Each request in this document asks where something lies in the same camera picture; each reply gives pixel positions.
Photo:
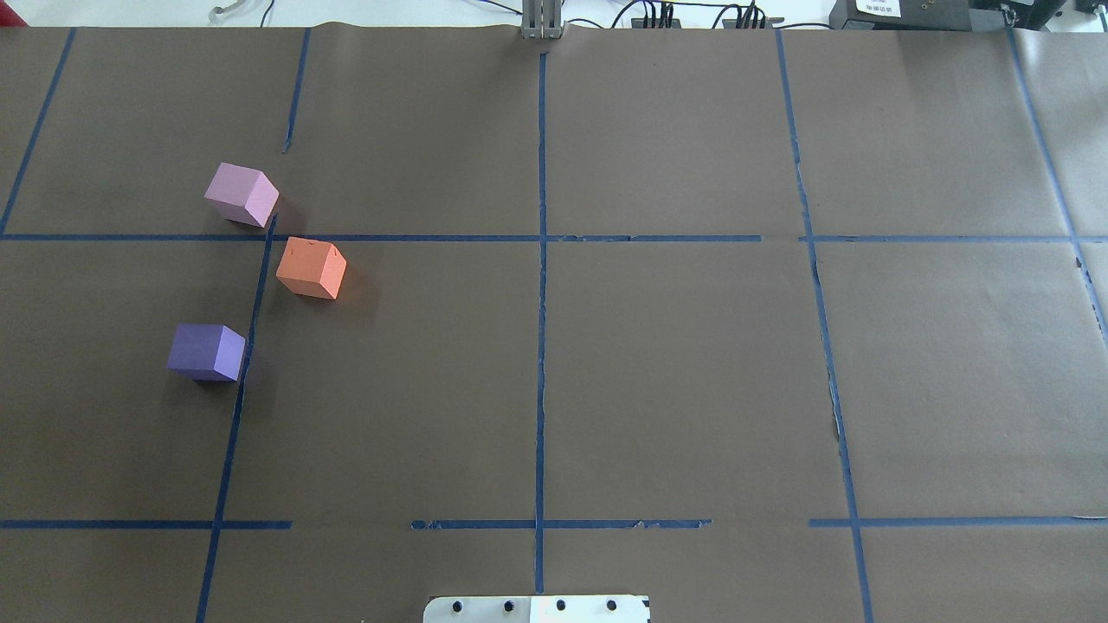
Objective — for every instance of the black power strip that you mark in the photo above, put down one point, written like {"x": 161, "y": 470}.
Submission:
{"x": 656, "y": 22}
{"x": 750, "y": 23}

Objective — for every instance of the orange foam cube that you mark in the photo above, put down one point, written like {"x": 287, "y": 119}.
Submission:
{"x": 312, "y": 268}

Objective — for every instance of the purple foam cube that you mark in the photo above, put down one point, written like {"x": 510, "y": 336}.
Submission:
{"x": 207, "y": 352}

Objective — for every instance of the white pedestal base plate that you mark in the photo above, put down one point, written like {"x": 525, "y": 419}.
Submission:
{"x": 539, "y": 608}

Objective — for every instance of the grey aluminium frame post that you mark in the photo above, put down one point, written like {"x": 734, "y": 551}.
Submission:
{"x": 542, "y": 20}

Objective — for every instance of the black power strip right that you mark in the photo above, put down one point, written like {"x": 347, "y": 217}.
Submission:
{"x": 750, "y": 23}

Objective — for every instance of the black power strip left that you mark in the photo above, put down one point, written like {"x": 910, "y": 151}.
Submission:
{"x": 656, "y": 22}

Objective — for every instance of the pink foam cube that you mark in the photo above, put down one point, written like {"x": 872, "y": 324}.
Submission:
{"x": 242, "y": 195}

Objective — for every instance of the black computer box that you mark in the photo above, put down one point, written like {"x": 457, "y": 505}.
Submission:
{"x": 956, "y": 16}

